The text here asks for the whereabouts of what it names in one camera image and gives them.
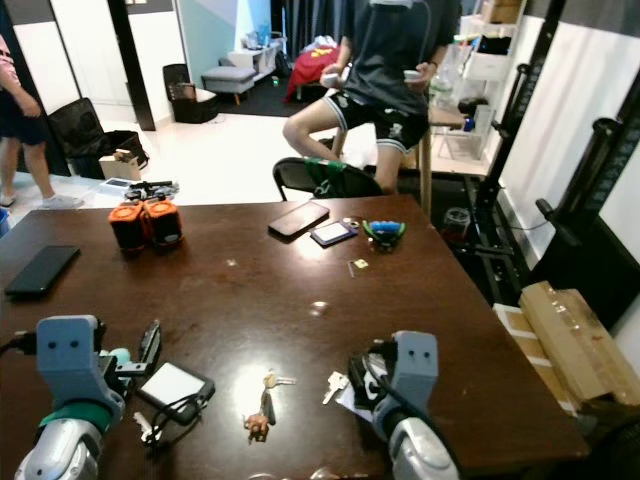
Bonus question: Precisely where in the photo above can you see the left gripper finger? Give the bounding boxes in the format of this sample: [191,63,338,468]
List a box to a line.
[137,319,164,374]

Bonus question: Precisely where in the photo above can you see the keys with brown toy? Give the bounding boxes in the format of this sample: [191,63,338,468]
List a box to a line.
[244,369,299,445]

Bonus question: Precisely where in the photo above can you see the teal plush toy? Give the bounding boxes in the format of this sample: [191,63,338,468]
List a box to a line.
[104,346,134,369]

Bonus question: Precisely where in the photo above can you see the silver key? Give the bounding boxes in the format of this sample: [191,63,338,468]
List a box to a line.
[131,411,162,447]
[321,371,350,405]

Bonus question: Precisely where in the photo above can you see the white card black holder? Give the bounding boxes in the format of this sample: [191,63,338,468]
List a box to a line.
[134,359,217,448]

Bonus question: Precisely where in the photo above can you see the orange black battery pack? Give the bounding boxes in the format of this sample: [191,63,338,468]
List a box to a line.
[145,197,185,250]
[109,202,152,252]

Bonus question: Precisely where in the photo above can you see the black smartphone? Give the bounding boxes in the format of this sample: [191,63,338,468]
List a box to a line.
[266,199,332,240]
[4,243,82,299]

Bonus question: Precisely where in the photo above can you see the blue-edged card holder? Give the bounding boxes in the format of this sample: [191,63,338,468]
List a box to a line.
[307,217,360,248]

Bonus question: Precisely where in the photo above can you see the blue and green gadget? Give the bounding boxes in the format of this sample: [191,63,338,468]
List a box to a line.
[362,217,408,250]

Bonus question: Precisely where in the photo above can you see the round glass jar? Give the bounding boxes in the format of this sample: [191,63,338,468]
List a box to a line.
[444,205,474,240]

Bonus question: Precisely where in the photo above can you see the small open cardboard box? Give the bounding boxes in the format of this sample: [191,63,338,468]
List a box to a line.
[99,148,147,184]

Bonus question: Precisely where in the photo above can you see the black folding chair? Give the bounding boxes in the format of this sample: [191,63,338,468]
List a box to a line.
[271,156,384,202]

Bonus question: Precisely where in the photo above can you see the brown cardboard box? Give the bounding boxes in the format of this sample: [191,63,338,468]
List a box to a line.
[518,280,640,408]

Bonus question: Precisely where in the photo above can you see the wooden side table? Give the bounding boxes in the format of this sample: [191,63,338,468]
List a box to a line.
[413,98,468,217]

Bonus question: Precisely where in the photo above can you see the black low chair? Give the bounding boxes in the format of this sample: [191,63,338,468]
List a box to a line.
[161,62,217,125]

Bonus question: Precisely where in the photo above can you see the wide black banner stand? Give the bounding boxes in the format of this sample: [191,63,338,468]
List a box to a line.
[534,115,640,306]

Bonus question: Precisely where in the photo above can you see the person in pink shirt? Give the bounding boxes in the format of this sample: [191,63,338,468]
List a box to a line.
[0,35,83,211]

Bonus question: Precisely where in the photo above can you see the grey upholstered stool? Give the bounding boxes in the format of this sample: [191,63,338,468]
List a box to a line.
[199,64,257,105]

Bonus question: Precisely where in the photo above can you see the clear water bottle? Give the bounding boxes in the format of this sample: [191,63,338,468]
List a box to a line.
[429,58,453,108]

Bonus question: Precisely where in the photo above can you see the red blanket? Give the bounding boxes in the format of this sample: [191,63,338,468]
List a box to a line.
[281,41,347,102]

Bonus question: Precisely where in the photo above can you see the slim black banner stand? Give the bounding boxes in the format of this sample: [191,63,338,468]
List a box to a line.
[474,0,568,213]

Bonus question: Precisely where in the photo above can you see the person in black clothes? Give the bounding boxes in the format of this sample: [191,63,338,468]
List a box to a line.
[282,0,458,198]

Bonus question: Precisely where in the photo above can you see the white storage shelf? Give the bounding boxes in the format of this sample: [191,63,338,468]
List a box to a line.
[444,8,518,163]

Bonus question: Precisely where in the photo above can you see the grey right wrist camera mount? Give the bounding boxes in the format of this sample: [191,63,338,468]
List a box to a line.
[378,330,442,415]

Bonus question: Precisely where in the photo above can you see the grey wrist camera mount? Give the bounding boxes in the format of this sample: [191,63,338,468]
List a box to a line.
[36,314,123,423]
[378,330,442,415]

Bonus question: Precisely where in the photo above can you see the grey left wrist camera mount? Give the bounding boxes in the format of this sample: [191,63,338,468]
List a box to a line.
[36,314,123,423]

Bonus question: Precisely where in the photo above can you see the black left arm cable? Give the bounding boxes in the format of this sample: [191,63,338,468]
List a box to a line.
[0,334,41,359]

